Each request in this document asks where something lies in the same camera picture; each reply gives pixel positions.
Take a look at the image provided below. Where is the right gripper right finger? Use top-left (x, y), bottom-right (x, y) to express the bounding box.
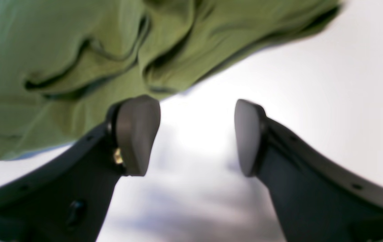
top-left (234, 99), bottom-right (383, 242)

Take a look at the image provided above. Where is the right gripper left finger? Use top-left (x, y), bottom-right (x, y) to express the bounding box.
top-left (0, 95), bottom-right (161, 242)

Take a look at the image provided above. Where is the olive green T-shirt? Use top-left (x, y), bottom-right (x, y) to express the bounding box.
top-left (0, 0), bottom-right (342, 160)

